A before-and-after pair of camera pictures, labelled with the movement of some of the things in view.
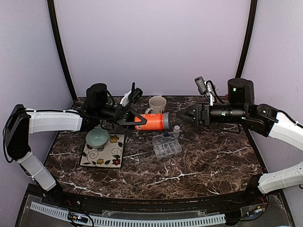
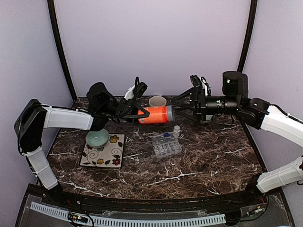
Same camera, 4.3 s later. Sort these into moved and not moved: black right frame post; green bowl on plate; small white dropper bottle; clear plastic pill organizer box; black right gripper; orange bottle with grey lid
Moved: orange bottle with grey lid; black right gripper
Not moved: green bowl on plate; black right frame post; small white dropper bottle; clear plastic pill organizer box
